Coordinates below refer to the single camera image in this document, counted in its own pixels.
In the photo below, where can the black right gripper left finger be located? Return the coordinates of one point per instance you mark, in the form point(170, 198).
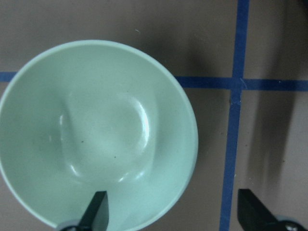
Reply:
point(95, 217)

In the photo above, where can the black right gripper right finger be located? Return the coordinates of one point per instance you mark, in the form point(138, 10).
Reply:
point(252, 215)

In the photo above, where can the green bowl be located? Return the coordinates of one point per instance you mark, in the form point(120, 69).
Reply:
point(96, 115)

